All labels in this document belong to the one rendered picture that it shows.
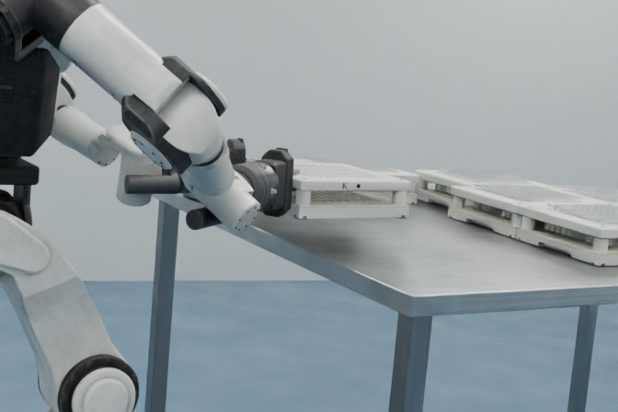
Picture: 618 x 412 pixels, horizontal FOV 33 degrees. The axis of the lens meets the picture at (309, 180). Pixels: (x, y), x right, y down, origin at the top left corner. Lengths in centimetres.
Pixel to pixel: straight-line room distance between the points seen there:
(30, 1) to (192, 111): 26
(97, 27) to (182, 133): 19
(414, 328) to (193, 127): 47
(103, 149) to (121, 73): 55
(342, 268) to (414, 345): 20
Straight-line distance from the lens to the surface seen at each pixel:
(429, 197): 258
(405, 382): 168
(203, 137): 149
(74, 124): 204
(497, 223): 225
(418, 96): 560
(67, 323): 184
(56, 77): 171
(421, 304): 162
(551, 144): 605
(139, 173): 194
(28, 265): 175
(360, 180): 196
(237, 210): 169
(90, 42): 148
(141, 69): 146
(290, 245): 193
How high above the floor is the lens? 123
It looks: 8 degrees down
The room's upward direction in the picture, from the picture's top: 5 degrees clockwise
